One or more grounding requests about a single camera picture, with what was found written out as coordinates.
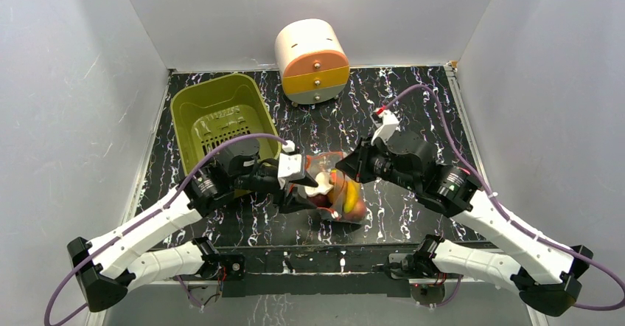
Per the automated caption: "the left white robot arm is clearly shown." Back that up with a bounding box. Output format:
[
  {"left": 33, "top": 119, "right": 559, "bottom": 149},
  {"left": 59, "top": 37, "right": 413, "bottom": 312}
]
[{"left": 67, "top": 133, "right": 318, "bottom": 312}]

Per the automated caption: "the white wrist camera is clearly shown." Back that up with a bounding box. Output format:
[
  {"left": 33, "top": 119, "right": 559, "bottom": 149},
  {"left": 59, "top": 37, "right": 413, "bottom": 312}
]
[
  {"left": 370, "top": 107, "right": 399, "bottom": 145},
  {"left": 277, "top": 140, "right": 306, "bottom": 188}
]

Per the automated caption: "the purple cable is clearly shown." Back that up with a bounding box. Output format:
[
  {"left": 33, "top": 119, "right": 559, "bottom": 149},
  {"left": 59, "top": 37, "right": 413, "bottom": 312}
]
[
  {"left": 376, "top": 83, "right": 625, "bottom": 311},
  {"left": 43, "top": 133, "right": 294, "bottom": 326}
]

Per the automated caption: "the clear zip bag orange zipper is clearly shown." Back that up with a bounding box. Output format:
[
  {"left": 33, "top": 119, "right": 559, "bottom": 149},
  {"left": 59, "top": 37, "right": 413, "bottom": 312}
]
[{"left": 305, "top": 151, "right": 367, "bottom": 224}]

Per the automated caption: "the olive green plastic basket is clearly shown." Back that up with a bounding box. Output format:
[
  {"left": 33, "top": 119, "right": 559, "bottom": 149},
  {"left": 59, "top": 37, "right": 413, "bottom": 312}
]
[{"left": 170, "top": 74, "right": 282, "bottom": 200}]

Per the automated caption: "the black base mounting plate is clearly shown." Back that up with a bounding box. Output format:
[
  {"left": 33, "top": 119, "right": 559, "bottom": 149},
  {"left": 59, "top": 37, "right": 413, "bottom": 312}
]
[{"left": 217, "top": 243, "right": 436, "bottom": 297}]

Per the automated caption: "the yellow toy banana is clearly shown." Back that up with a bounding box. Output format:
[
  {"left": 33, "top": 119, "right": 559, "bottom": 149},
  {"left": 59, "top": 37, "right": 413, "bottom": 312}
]
[{"left": 343, "top": 181, "right": 360, "bottom": 215}]

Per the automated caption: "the white toy mushroom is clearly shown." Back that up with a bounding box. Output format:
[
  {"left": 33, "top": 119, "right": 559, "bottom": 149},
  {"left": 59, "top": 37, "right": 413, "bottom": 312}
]
[{"left": 305, "top": 172, "right": 334, "bottom": 197}]

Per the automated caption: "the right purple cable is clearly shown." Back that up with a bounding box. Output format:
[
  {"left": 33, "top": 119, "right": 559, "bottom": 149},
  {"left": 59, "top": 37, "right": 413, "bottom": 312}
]
[{"left": 376, "top": 83, "right": 625, "bottom": 311}]

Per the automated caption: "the dark red toy fruit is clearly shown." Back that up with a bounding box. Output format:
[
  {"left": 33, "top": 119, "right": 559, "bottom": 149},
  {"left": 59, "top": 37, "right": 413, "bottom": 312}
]
[{"left": 308, "top": 195, "right": 332, "bottom": 208}]

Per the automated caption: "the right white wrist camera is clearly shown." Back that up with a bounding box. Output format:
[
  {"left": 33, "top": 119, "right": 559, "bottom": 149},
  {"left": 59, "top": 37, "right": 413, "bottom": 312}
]
[{"left": 370, "top": 107, "right": 399, "bottom": 145}]

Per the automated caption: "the aluminium frame rail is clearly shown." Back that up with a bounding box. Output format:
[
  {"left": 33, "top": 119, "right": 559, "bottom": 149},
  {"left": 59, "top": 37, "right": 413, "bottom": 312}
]
[{"left": 92, "top": 248, "right": 551, "bottom": 326}]

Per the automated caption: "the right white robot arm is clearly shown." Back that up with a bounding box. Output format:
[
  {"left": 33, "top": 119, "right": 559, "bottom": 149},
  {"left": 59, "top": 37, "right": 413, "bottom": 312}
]
[{"left": 336, "top": 131, "right": 593, "bottom": 317}]

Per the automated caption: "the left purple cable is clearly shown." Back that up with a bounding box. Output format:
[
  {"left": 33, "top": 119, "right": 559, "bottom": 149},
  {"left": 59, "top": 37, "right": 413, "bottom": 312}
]
[{"left": 43, "top": 133, "right": 294, "bottom": 326}]

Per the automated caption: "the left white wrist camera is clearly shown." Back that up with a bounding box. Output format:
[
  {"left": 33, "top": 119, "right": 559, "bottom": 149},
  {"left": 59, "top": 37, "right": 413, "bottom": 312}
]
[{"left": 277, "top": 140, "right": 306, "bottom": 188}]

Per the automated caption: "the orange peach toy fruit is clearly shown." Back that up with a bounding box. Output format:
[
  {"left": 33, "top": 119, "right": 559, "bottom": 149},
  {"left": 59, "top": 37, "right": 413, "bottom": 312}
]
[{"left": 327, "top": 169, "right": 349, "bottom": 209}]

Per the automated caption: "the white cylindrical drawer cabinet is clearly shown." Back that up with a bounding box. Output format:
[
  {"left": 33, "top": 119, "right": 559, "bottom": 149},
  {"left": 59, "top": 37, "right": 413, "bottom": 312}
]
[{"left": 274, "top": 18, "right": 350, "bottom": 106}]

